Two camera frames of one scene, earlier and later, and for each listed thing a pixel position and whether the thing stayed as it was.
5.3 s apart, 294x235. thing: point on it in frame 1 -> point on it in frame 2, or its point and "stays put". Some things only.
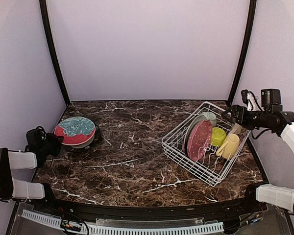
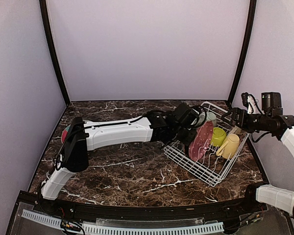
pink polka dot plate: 199,139 stays put
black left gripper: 58,141 -> 188,141
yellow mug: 230,149 stays put
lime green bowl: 218,136 stays put
